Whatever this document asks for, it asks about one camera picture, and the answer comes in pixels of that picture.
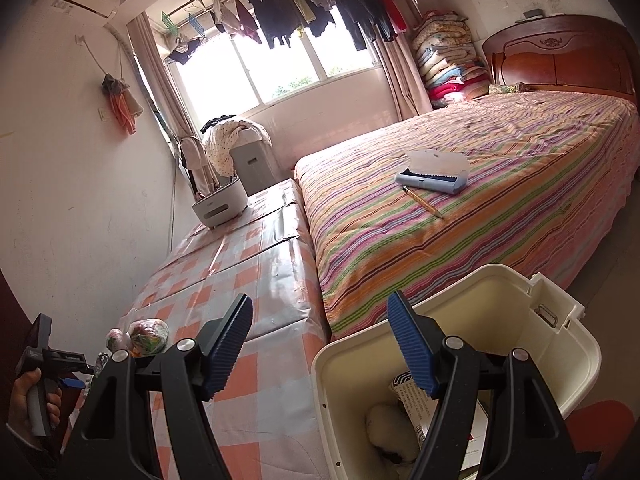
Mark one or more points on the orange grey hanging rags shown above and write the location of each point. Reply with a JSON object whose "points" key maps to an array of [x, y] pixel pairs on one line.
{"points": [[122, 105]]}

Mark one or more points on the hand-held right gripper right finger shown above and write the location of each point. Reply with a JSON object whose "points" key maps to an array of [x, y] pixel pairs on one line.
{"points": [[410, 350]]}

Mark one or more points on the wooden bed headboard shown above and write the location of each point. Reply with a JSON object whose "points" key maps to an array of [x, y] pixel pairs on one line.
{"points": [[565, 60]]}

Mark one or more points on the white desktop organizer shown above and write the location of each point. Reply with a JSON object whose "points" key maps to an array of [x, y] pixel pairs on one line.
{"points": [[220, 207]]}

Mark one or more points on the beige curtain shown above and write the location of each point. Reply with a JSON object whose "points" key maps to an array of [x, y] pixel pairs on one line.
{"points": [[155, 70], [402, 80]]}

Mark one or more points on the bed with striped cover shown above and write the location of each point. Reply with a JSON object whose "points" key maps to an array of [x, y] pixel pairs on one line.
{"points": [[475, 235]]}

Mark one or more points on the window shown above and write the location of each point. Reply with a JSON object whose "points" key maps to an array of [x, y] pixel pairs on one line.
{"points": [[280, 70]]}

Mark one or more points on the row of hanging clothes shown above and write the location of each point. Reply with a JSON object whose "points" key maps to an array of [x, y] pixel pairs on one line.
{"points": [[280, 15]]}

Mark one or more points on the green floral pillow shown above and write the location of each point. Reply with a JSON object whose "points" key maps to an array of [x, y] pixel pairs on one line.
{"points": [[506, 89]]}

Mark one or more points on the small grey flat object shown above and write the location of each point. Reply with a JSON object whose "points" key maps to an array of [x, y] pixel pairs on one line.
{"points": [[534, 13]]}

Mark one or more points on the blue clothes hanger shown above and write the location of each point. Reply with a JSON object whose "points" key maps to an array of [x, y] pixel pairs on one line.
{"points": [[196, 25]]}

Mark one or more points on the yellow pencil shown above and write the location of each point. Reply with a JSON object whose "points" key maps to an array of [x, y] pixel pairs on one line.
{"points": [[422, 202]]}

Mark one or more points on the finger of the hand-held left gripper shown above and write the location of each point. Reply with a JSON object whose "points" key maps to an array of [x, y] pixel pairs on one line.
{"points": [[72, 384]]}

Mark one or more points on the white red printed box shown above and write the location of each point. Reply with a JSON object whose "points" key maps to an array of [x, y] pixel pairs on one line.
{"points": [[477, 435]]}

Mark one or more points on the green clothes hanger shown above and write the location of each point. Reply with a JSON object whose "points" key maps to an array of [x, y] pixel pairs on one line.
{"points": [[169, 20]]}

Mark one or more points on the stack of folded quilts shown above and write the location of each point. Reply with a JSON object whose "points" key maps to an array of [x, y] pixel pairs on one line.
{"points": [[450, 60]]}

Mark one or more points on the blue grey pencil case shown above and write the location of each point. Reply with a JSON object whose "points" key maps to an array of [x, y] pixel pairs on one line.
{"points": [[435, 175]]}

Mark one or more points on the white printed paper carton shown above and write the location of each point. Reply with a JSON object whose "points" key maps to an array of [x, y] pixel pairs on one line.
{"points": [[400, 385]]}

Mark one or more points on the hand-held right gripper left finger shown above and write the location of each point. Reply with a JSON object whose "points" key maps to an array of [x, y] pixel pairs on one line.
{"points": [[225, 350]]}

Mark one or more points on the beige hanging garment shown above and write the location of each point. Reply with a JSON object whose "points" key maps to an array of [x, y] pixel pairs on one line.
{"points": [[197, 165]]}

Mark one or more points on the cream plastic bin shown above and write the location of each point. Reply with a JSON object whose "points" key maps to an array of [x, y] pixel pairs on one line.
{"points": [[500, 310]]}

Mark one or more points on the small pink bag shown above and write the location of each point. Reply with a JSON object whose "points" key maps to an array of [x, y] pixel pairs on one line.
{"points": [[115, 340]]}

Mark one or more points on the red smooth object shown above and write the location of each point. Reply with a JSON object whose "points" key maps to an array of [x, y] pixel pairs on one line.
{"points": [[605, 425]]}

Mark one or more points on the white fluffy toy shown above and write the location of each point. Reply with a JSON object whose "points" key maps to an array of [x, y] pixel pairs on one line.
{"points": [[390, 430]]}

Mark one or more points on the green plastic bag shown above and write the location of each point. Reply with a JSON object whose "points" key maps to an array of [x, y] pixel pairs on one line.
{"points": [[149, 337]]}

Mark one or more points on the white air conditioner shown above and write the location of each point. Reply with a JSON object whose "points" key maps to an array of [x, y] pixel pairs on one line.
{"points": [[85, 2]]}

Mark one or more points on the grey white air cooler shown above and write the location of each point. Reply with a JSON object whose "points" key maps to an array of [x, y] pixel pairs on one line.
{"points": [[252, 165]]}

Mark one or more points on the person's left hand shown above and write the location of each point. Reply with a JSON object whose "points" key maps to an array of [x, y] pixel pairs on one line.
{"points": [[17, 405]]}

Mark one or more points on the orange checked tablecloth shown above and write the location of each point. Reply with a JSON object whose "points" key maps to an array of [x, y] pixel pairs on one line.
{"points": [[225, 270]]}

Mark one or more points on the white wall socket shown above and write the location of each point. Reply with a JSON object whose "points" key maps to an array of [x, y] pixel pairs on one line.
{"points": [[103, 115]]}

